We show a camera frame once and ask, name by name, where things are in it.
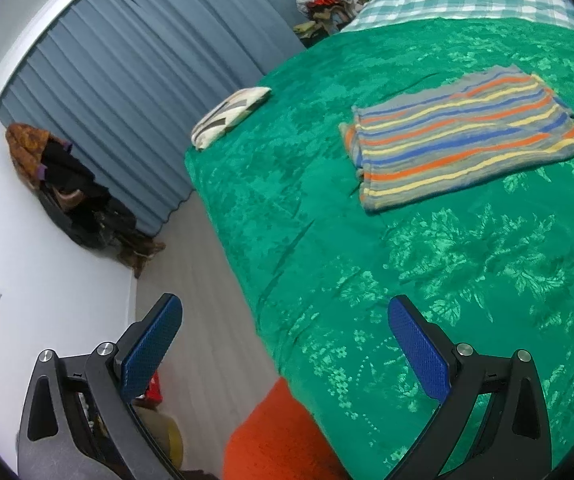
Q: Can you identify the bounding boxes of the heap of dark clothes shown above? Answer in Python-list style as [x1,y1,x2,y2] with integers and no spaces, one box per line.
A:
[6,122,168,281]

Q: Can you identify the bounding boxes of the small red box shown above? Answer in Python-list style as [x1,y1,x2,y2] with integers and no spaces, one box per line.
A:
[139,372,162,406]

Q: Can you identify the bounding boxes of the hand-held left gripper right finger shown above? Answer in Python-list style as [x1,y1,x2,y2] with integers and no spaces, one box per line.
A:
[384,295,552,480]

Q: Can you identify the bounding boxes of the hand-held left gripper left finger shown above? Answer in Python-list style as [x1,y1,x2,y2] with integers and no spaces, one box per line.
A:
[17,292,185,480]

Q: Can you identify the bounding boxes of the green floral bedspread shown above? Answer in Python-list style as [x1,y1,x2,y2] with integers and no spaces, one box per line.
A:
[184,15,574,480]

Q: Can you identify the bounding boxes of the blue curtain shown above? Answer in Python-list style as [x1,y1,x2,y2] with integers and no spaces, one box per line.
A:
[0,0,318,238]

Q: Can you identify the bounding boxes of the striped knit sweater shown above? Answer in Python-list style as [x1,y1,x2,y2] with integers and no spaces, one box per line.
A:
[338,64,574,215]

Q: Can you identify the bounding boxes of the cream patterned pillow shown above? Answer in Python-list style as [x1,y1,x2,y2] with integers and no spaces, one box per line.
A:
[190,86,272,151]

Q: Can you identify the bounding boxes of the pile of mixed clothes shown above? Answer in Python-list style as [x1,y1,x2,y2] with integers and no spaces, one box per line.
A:
[293,2,362,38]

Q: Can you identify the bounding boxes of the green checked bed sheet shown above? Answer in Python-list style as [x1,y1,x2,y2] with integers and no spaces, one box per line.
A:
[339,0,574,36]

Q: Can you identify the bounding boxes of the person's orange trouser leg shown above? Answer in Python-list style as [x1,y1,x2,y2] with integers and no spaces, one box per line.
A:
[222,377,352,480]

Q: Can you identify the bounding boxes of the yellow round container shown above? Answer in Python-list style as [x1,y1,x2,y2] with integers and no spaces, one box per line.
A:
[134,407,185,468]

